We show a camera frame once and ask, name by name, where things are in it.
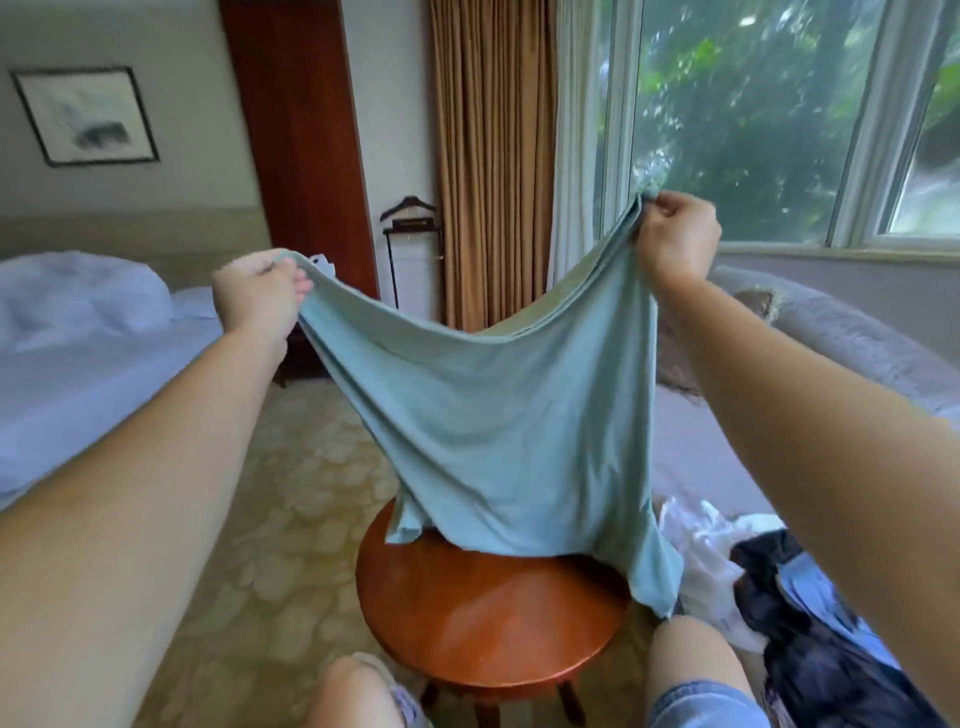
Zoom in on person's left hand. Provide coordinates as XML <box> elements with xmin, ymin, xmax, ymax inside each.
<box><xmin>211</xmin><ymin>249</ymin><xmax>317</xmax><ymax>350</ymax></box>

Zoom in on person's right hand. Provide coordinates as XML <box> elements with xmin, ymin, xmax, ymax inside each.
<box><xmin>634</xmin><ymin>190</ymin><xmax>725</xmax><ymax>297</ymax></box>

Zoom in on mint green T-shirt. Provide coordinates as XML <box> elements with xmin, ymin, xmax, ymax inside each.
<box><xmin>292</xmin><ymin>195</ymin><xmax>687</xmax><ymax>617</ymax></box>

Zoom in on pile of clothes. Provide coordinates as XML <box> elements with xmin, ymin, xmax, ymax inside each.
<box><xmin>660</xmin><ymin>498</ymin><xmax>947</xmax><ymax>728</ymax></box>

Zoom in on person's right forearm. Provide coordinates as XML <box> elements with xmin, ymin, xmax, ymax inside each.
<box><xmin>655</xmin><ymin>270</ymin><xmax>960</xmax><ymax>722</ymax></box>

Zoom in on person's left forearm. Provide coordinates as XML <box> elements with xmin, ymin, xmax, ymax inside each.
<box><xmin>0</xmin><ymin>322</ymin><xmax>290</xmax><ymax>728</ymax></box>

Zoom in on person's right leg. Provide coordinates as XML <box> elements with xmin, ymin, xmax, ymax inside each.
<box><xmin>645</xmin><ymin>615</ymin><xmax>759</xmax><ymax>728</ymax></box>

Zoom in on white pillow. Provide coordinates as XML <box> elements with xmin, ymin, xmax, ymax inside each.
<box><xmin>169</xmin><ymin>285</ymin><xmax>224</xmax><ymax>321</ymax></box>

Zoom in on brown fringed cushion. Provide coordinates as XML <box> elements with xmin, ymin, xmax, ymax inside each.
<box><xmin>655</xmin><ymin>285</ymin><xmax>782</xmax><ymax>395</ymax></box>

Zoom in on beige padded headboard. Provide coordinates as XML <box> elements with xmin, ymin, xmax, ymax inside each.
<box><xmin>0</xmin><ymin>207</ymin><xmax>272</xmax><ymax>294</ymax></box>

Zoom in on white sheer curtain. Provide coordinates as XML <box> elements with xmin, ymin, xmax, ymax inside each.
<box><xmin>547</xmin><ymin>0</ymin><xmax>644</xmax><ymax>287</ymax></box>

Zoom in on white framed window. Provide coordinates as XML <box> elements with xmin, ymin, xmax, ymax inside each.
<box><xmin>600</xmin><ymin>0</ymin><xmax>960</xmax><ymax>264</ymax></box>

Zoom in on black valet stand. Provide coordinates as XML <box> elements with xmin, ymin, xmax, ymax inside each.
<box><xmin>378</xmin><ymin>195</ymin><xmax>446</xmax><ymax>317</ymax></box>

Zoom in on white duvet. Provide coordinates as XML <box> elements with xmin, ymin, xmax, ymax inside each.
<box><xmin>0</xmin><ymin>250</ymin><xmax>174</xmax><ymax>354</ymax></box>

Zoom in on white bed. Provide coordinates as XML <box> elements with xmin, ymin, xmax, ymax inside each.
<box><xmin>0</xmin><ymin>250</ymin><xmax>227</xmax><ymax>512</ymax></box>

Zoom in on beige curtain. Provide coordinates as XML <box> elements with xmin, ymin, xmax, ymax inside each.
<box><xmin>427</xmin><ymin>0</ymin><xmax>560</xmax><ymax>335</ymax></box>

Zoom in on grey velvet chaise sofa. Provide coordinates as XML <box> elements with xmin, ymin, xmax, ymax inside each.
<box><xmin>652</xmin><ymin>265</ymin><xmax>960</xmax><ymax>519</ymax></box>

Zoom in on black framed picture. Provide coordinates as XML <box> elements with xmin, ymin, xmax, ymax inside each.
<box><xmin>12</xmin><ymin>66</ymin><xmax>161</xmax><ymax>168</ymax></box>

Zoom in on round wooden table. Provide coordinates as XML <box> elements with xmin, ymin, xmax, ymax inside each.
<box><xmin>355</xmin><ymin>499</ymin><xmax>632</xmax><ymax>728</ymax></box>

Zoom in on blue denim shorts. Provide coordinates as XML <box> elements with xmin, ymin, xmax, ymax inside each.
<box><xmin>387</xmin><ymin>679</ymin><xmax>774</xmax><ymax>728</ymax></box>

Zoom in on dark wooden wall panel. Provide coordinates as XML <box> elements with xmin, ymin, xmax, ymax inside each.
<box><xmin>220</xmin><ymin>0</ymin><xmax>381</xmax><ymax>380</ymax></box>

